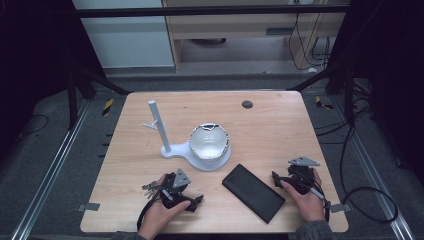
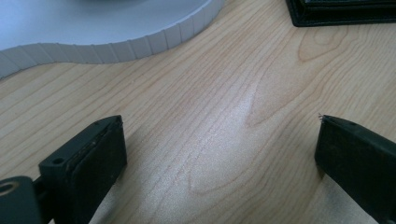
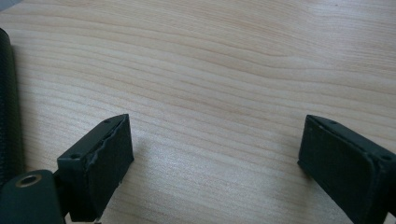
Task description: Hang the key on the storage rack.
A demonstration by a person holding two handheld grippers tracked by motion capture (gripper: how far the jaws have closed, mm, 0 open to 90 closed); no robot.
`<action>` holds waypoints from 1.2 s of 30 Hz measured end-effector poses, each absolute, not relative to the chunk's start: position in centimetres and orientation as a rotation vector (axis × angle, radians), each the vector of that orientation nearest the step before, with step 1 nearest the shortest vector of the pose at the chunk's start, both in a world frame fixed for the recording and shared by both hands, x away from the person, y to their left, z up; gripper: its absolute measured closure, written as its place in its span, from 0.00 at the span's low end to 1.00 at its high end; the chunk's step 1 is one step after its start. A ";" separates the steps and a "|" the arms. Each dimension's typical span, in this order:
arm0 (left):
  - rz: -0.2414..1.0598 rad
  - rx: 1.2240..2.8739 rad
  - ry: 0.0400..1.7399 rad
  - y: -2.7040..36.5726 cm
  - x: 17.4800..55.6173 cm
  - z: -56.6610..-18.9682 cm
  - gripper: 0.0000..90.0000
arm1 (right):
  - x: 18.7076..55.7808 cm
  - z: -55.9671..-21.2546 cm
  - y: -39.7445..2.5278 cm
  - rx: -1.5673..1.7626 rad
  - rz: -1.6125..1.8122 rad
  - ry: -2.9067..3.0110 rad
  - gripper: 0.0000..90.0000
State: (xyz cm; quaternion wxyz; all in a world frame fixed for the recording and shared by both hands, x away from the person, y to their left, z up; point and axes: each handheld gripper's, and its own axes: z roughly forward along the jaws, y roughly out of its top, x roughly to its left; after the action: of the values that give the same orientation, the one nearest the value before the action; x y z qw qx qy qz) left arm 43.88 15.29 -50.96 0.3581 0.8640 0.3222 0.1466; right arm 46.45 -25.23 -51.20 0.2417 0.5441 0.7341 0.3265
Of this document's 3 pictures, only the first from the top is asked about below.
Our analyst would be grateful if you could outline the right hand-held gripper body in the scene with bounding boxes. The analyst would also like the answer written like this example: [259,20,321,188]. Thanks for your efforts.
[285,156,321,196]

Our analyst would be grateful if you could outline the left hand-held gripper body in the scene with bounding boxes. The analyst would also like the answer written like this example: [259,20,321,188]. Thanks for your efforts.
[141,168,198,210]

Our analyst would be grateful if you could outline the silver metal bowl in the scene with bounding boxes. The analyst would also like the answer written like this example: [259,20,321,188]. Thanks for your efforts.
[188,122,231,161]

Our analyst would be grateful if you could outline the person's right hand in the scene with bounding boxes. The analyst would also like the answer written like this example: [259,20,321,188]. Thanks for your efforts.
[279,168,327,224]

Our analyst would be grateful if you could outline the person's left hand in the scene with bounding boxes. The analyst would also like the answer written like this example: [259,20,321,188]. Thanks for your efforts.
[137,174,192,239]

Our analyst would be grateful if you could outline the white stand with pole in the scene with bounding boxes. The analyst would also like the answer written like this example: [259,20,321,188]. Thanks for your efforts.
[142,99,232,172]

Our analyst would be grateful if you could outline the yellow black tape strip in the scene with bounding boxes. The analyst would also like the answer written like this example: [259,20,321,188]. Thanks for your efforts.
[314,95,335,111]
[101,98,115,117]

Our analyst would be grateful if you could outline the white cabinet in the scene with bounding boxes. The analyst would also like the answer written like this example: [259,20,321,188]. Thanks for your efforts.
[71,0,175,70]

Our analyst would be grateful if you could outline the light wooden desk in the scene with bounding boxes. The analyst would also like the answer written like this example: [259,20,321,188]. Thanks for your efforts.
[162,0,348,73]

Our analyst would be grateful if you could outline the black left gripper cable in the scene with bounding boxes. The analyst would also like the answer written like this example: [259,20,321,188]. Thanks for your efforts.
[136,191,162,232]

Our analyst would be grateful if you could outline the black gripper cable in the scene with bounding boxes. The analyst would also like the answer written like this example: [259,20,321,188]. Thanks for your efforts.
[136,191,162,232]
[309,123,400,225]

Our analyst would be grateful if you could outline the grey table edge bracket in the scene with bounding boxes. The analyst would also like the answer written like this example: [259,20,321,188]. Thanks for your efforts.
[77,202,101,213]
[329,202,352,214]

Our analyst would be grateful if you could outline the black floor cables bundle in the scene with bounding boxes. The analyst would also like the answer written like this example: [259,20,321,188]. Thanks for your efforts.
[313,79,376,146]

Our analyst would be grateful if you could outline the aluminium floor rail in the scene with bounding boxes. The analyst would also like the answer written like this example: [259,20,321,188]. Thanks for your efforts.
[10,99,92,240]
[332,96,417,240]

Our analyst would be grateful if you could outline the black metal frame leg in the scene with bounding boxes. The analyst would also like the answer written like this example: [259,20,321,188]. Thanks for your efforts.
[286,64,357,127]
[65,63,132,132]

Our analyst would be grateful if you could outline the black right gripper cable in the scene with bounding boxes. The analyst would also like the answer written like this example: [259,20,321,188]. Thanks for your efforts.
[309,123,400,225]

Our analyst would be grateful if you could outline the black hanging desk cables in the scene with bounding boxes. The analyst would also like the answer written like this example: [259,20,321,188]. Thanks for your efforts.
[287,12,332,73]

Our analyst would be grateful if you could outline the thin black floor cable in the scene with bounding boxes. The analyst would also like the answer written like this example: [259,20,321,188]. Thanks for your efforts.
[19,113,50,136]

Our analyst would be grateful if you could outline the black horizontal frame bar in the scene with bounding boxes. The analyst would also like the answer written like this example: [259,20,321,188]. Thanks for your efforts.
[73,4,350,19]

